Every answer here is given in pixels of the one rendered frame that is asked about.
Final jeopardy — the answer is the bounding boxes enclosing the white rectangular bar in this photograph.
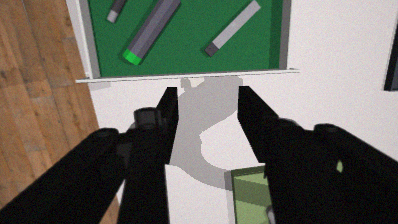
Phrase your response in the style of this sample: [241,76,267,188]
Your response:
[204,0,261,57]

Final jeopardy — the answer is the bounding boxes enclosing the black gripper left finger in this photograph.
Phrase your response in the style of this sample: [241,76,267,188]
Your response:
[0,87,179,224]

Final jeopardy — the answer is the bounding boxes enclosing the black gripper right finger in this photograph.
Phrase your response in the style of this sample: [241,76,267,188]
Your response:
[237,86,398,224]

